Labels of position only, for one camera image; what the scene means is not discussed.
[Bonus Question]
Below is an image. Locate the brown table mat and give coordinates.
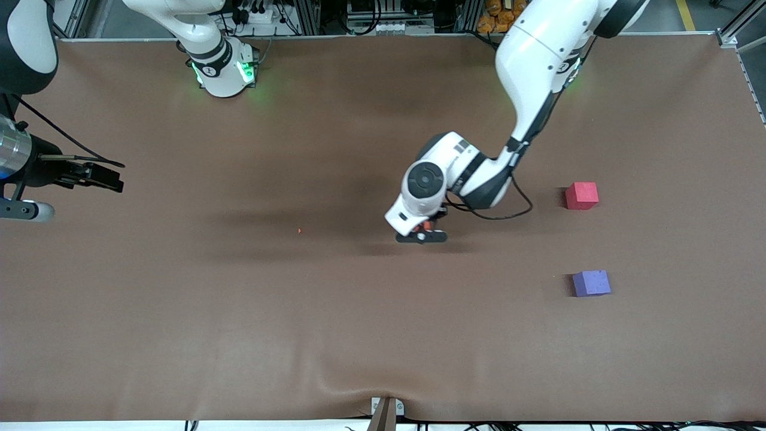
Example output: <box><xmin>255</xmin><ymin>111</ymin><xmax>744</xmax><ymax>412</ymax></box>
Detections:
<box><xmin>0</xmin><ymin>33</ymin><xmax>766</xmax><ymax>423</ymax></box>

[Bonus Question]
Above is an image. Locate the red foam block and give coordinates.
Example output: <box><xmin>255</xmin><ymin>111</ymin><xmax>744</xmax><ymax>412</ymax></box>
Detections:
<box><xmin>565</xmin><ymin>182</ymin><xmax>600</xmax><ymax>211</ymax></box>

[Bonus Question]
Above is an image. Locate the purple foam block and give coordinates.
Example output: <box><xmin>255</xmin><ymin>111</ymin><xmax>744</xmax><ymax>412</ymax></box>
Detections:
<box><xmin>572</xmin><ymin>269</ymin><xmax>612</xmax><ymax>298</ymax></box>

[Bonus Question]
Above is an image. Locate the metal table clamp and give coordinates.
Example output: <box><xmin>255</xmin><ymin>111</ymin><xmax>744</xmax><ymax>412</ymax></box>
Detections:
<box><xmin>370</xmin><ymin>396</ymin><xmax>406</xmax><ymax>431</ymax></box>

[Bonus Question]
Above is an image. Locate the white connector row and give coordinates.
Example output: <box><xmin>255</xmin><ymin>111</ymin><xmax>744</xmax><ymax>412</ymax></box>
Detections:
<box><xmin>358</xmin><ymin>21</ymin><xmax>434</xmax><ymax>35</ymax></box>

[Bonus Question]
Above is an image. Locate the bag of orange items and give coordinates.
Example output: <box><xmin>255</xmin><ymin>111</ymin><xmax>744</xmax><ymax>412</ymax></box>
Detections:
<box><xmin>477</xmin><ymin>0</ymin><xmax>527</xmax><ymax>35</ymax></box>

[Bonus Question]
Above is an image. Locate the white power strip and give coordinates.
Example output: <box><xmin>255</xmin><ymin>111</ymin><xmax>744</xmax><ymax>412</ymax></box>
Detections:
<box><xmin>236</xmin><ymin>5</ymin><xmax>282</xmax><ymax>26</ymax></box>

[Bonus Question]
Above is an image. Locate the diagonal aluminium profile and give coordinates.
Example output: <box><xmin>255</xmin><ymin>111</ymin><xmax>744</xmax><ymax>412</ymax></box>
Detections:
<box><xmin>715</xmin><ymin>0</ymin><xmax>766</xmax><ymax>48</ymax></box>

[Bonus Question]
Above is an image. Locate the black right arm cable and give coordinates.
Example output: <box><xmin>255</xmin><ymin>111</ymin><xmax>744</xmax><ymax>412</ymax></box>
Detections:
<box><xmin>18</xmin><ymin>99</ymin><xmax>125</xmax><ymax>168</ymax></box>

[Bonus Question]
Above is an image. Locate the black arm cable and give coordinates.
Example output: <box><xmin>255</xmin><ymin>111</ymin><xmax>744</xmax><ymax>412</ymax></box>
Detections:
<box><xmin>446</xmin><ymin>39</ymin><xmax>599</xmax><ymax>221</ymax></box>
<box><xmin>18</xmin><ymin>99</ymin><xmax>125</xmax><ymax>168</ymax></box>

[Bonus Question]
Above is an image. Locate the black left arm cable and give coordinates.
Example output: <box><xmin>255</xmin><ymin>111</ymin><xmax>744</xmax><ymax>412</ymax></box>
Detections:
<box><xmin>446</xmin><ymin>39</ymin><xmax>599</xmax><ymax>221</ymax></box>

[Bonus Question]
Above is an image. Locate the aluminium frame post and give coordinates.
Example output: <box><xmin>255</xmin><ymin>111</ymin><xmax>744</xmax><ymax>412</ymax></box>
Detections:
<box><xmin>296</xmin><ymin>0</ymin><xmax>322</xmax><ymax>37</ymax></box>
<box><xmin>458</xmin><ymin>0</ymin><xmax>482</xmax><ymax>34</ymax></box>

